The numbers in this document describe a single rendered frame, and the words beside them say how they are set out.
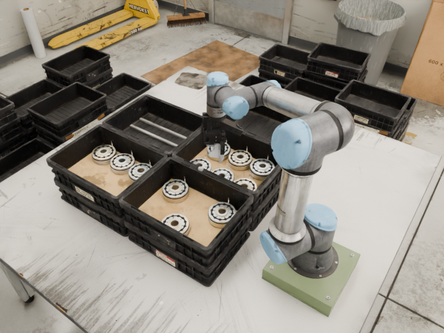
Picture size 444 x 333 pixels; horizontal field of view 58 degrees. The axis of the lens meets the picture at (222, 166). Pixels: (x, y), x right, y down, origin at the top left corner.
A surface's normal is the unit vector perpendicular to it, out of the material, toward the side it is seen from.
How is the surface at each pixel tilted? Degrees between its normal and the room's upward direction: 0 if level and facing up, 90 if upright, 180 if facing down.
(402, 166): 0
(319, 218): 8
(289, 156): 82
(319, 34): 90
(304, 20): 90
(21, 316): 0
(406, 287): 0
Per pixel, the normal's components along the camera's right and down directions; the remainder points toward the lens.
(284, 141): -0.87, 0.22
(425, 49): -0.56, 0.37
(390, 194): 0.00, -0.74
